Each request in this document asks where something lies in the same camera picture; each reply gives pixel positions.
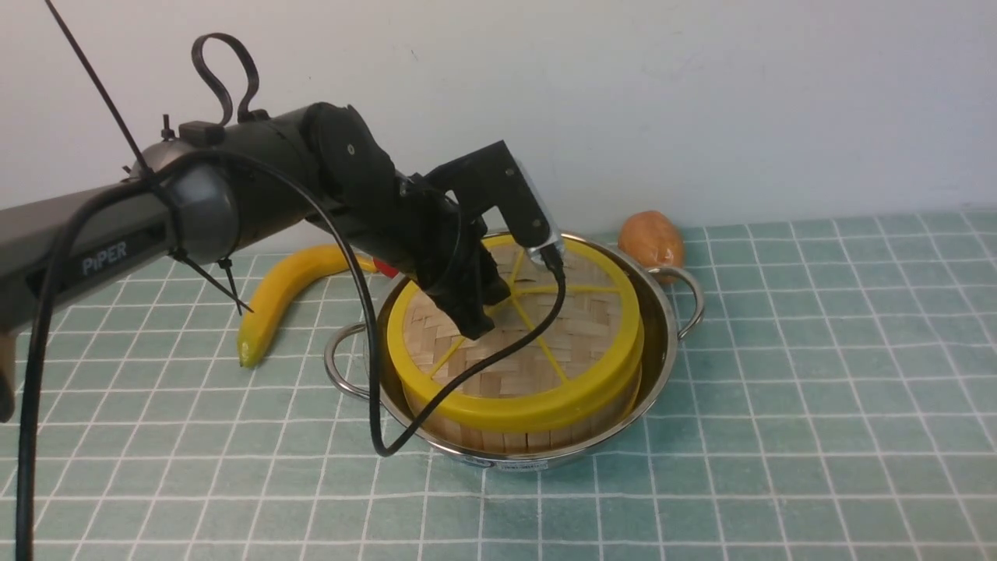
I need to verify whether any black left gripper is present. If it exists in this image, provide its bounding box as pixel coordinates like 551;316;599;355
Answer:
335;175;512;340

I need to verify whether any yellow rimmed bamboo steamer lid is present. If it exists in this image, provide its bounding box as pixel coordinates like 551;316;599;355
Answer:
384;234;644;432

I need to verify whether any yellow rimmed bamboo steamer basket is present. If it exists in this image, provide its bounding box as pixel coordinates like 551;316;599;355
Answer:
424;369;642;454

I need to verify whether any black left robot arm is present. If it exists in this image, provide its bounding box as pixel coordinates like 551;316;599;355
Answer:
56;103;544;338

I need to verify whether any stainless steel pot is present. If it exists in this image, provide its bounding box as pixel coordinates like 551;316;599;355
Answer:
322;231;706;471

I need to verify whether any red bell pepper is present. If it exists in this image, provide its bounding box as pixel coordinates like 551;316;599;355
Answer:
372;258;399;278

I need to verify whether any yellow banana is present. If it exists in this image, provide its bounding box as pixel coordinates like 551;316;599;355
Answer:
235;245;362;373

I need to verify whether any brown potato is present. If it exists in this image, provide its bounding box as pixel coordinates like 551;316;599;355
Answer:
618;210;686;269

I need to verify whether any green checkered tablecloth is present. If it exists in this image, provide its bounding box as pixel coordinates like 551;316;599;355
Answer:
35;213;996;560

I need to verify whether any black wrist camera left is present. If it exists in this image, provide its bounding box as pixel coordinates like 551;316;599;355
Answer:
426;139;565;265

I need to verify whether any black camera cable left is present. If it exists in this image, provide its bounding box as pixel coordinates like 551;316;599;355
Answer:
16;148;568;561

